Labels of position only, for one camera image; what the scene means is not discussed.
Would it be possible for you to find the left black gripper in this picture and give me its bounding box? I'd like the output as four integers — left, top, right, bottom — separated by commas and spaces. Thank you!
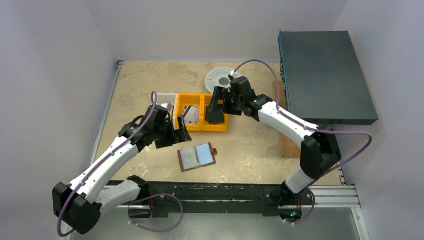
153, 115, 191, 149

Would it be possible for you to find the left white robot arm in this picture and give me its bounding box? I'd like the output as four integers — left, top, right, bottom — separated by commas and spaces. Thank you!
52, 104, 192, 237

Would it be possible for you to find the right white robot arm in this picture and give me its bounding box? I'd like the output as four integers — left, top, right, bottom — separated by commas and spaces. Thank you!
208, 76, 342, 204

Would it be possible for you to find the stack of silver cards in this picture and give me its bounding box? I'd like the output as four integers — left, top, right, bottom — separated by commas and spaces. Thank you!
182, 105, 200, 126

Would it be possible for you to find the grey filament spool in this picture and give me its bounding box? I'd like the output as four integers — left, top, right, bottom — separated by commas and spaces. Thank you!
204, 67, 234, 94

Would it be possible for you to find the white plastic bin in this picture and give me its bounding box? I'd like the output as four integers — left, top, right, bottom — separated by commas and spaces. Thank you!
156, 93, 178, 130

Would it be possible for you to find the wooden board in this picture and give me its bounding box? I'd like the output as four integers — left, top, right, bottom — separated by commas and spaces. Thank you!
273, 80, 301, 159

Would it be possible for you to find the dark blue flat box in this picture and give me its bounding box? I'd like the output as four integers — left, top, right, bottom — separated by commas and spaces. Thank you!
278, 31, 379, 126

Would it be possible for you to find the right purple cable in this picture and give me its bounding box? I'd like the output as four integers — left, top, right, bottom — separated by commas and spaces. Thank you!
231, 59, 374, 186

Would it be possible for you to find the purple cable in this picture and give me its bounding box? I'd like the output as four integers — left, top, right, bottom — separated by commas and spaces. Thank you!
231, 59, 374, 186
56, 91, 159, 238

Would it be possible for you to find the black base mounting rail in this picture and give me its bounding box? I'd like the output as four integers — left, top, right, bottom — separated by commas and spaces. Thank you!
116, 175, 314, 220

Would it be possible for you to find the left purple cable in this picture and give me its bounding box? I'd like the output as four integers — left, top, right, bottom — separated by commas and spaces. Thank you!
56, 91, 159, 238

